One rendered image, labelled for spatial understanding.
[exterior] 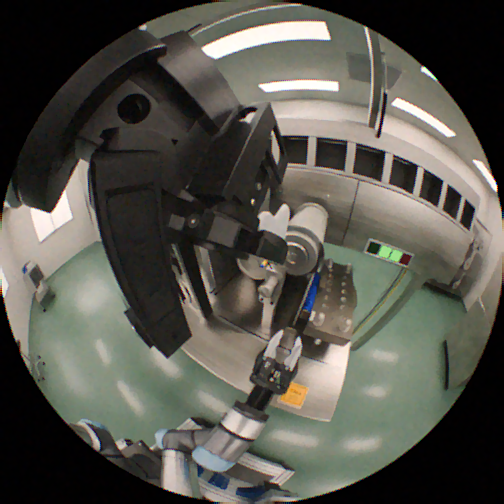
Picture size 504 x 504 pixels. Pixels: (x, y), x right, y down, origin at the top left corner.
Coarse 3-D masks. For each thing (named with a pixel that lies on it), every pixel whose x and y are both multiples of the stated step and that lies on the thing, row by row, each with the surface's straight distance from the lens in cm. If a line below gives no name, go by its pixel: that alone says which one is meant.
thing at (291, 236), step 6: (288, 234) 34; (294, 234) 34; (300, 234) 34; (288, 240) 35; (294, 240) 34; (300, 240) 34; (306, 240) 33; (306, 246) 34; (312, 246) 34; (312, 252) 35; (312, 258) 35; (312, 264) 36; (288, 270) 39; (294, 270) 39; (300, 270) 38; (306, 270) 38
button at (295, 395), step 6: (294, 384) 55; (288, 390) 54; (294, 390) 55; (300, 390) 55; (306, 390) 56; (282, 396) 54; (288, 396) 54; (294, 396) 55; (300, 396) 55; (288, 402) 54; (294, 402) 55; (300, 402) 55
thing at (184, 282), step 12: (180, 252) 42; (192, 252) 45; (180, 264) 49; (192, 264) 46; (180, 276) 60; (192, 276) 48; (180, 288) 68; (192, 288) 51; (204, 288) 55; (192, 300) 71; (204, 300) 59; (204, 312) 63
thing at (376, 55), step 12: (228, 12) 64; (240, 12) 63; (204, 24) 68; (372, 36) 60; (372, 48) 60; (372, 60) 60; (384, 60) 61; (372, 72) 62; (384, 72) 61; (372, 84) 63; (372, 96) 64; (384, 96) 62; (372, 108) 66; (384, 108) 63; (336, 120) 69; (372, 120) 68
